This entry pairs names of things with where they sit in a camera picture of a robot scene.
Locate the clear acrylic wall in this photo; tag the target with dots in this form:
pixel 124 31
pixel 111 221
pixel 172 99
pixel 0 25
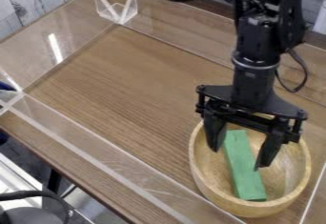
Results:
pixel 43 45
pixel 140 193
pixel 206 34

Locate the grey metal bracket with screw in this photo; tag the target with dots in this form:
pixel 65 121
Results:
pixel 73 216

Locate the clear acrylic front wall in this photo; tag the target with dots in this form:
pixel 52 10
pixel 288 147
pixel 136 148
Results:
pixel 140 193

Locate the clear acrylic corner bracket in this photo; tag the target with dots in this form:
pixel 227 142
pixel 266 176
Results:
pixel 117 13

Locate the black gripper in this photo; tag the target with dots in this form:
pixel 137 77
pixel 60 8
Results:
pixel 247 103

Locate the blue object at left edge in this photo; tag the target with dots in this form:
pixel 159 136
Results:
pixel 5 87

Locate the clear acrylic back wall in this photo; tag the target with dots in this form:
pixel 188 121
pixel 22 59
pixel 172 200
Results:
pixel 206 34

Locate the green rectangular block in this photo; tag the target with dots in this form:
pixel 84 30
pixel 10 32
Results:
pixel 246 180

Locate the clear acrylic left wall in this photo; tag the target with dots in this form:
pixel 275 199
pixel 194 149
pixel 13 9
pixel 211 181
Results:
pixel 43 45

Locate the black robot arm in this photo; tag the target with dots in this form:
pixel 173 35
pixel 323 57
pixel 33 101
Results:
pixel 270 29

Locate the black table leg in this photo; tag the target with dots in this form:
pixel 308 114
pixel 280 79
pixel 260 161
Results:
pixel 53 181

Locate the light wooden bowl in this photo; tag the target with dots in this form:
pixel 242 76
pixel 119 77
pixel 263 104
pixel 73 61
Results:
pixel 284 178

